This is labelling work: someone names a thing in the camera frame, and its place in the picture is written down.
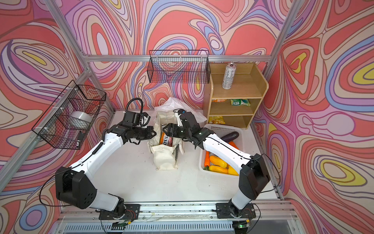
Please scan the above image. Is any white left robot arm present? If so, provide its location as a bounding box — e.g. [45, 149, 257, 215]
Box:
[55, 124, 156, 218]

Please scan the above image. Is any white plastic produce basket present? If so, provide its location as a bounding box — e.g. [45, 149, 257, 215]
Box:
[198, 124, 250, 178]

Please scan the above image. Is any orange carrot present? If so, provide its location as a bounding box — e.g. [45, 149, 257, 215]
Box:
[229, 141, 238, 149]
[204, 151, 210, 168]

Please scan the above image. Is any yellow squash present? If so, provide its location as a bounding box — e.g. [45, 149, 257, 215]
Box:
[209, 156, 228, 168]
[208, 165, 228, 174]

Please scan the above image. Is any cream canvas tote bag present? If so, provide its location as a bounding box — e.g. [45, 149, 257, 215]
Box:
[148, 112, 184, 171]

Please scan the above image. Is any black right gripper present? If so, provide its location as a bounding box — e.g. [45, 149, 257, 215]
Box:
[163, 123, 192, 138]

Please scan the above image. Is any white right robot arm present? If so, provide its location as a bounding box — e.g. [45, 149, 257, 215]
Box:
[162, 124, 271, 210]

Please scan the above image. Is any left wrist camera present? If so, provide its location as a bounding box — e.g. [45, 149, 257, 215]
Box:
[121, 111, 151, 127]

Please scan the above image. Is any purple eggplant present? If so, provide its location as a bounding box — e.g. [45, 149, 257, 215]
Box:
[221, 131, 240, 143]

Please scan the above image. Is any black wire basket back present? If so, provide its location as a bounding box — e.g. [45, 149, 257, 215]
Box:
[147, 49, 210, 84]

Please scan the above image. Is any yellow squash upper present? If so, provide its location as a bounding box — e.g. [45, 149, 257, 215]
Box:
[209, 156, 228, 168]

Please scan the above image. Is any yellow squash lower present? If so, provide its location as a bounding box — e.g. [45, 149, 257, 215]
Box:
[208, 165, 228, 174]

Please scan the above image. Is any orange snack packet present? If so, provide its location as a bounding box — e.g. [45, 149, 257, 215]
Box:
[212, 99, 227, 102]

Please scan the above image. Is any black wire basket left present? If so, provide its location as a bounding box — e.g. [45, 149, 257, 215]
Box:
[32, 81, 107, 150]

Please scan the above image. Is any green snack packet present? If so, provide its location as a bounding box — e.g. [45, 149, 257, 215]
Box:
[230, 99, 250, 107]

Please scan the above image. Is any wooden shelf unit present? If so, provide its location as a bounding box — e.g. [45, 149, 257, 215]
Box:
[202, 63, 269, 129]

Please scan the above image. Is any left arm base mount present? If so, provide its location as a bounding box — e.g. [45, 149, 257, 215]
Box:
[99, 203, 141, 221]

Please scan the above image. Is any silver drink can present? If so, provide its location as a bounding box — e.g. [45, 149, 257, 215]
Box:
[160, 132, 173, 147]
[222, 63, 237, 90]

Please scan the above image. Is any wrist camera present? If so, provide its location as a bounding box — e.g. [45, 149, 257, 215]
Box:
[121, 111, 151, 127]
[173, 109, 200, 128]

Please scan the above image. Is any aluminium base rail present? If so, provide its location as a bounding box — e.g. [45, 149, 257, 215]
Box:
[58, 200, 302, 226]

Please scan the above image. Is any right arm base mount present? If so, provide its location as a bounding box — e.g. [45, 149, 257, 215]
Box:
[212, 201, 256, 220]

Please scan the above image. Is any black wire basket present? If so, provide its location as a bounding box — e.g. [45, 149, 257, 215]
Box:
[147, 49, 210, 84]
[32, 81, 107, 150]

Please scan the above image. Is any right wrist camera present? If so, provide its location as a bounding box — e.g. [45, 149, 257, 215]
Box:
[173, 109, 200, 128]

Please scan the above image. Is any white plastic grocery bag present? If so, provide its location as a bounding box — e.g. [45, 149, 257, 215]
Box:
[155, 97, 207, 123]

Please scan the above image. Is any yellow lemon lower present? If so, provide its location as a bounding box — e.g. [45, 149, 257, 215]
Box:
[228, 166, 239, 176]

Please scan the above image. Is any yellow snack packet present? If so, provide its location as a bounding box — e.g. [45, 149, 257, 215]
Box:
[208, 116, 226, 125]

